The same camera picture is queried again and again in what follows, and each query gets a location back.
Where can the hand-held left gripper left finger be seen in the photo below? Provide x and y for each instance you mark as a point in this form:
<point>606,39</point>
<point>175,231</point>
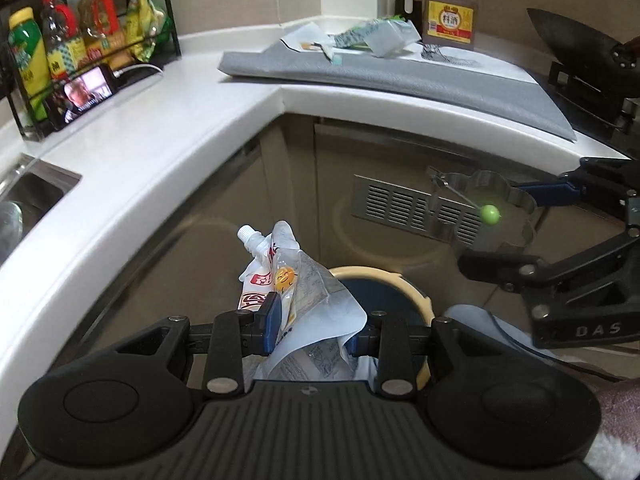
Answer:
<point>272,321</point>

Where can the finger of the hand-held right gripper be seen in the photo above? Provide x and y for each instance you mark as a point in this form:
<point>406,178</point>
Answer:
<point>550,194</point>
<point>500,267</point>

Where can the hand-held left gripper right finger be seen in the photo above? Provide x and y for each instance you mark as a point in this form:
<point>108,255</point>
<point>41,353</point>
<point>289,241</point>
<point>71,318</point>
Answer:
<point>353,344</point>

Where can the spouted snack pouch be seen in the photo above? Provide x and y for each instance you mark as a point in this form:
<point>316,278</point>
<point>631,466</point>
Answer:
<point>325,310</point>

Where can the round cream-rimmed bin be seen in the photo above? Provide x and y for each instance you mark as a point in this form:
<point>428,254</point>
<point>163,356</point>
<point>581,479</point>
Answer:
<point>385,295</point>

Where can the green snack packet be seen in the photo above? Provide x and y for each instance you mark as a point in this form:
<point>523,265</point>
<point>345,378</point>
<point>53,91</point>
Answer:
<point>360,32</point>

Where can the light blue cloth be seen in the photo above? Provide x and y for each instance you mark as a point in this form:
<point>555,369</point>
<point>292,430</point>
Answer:
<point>480,325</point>

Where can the silver cabinet vent grille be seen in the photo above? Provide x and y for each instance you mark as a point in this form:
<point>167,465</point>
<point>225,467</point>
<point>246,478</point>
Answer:
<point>400,205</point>

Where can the person's fuzzy clothing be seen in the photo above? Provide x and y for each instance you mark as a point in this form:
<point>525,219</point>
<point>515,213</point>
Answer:
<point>617,430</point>

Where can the black wok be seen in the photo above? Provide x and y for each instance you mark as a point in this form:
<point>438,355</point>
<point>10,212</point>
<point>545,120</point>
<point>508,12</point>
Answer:
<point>575,40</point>

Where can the grey counter mat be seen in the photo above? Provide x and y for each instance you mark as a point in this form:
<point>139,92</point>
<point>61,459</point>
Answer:
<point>400,80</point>

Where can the cooking wine jug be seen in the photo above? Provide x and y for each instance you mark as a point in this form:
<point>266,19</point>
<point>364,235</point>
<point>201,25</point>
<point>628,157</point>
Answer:
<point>450,15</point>

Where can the dark glass oil dispenser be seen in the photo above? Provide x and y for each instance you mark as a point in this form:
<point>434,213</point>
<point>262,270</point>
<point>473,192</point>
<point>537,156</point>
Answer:
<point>407,2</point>

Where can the white stick teal tip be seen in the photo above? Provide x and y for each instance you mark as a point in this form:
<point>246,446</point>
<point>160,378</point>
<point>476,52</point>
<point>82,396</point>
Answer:
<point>332,55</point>

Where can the steel sink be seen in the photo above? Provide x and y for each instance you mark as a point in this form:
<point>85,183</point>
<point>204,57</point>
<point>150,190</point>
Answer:
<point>40,185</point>

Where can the steel pot lid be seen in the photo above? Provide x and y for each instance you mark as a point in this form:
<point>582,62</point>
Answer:
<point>9,230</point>

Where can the white card black edge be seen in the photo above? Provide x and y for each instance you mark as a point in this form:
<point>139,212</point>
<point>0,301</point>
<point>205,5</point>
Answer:
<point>300,35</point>

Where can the black smartphone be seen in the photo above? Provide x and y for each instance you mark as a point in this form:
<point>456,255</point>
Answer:
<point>82,95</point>

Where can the yellow-green seasoning packet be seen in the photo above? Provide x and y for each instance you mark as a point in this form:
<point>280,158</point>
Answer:
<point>142,20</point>

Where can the yellow cooking oil bottle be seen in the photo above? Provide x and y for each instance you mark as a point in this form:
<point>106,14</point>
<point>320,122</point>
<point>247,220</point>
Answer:
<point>102,25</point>

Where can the red-capped soy sauce bottle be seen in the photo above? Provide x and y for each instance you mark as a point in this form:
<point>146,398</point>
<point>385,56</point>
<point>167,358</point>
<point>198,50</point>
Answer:
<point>62,40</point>

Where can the green oil bottle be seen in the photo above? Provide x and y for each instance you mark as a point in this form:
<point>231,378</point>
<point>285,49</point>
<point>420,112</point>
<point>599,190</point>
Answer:
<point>27,60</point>

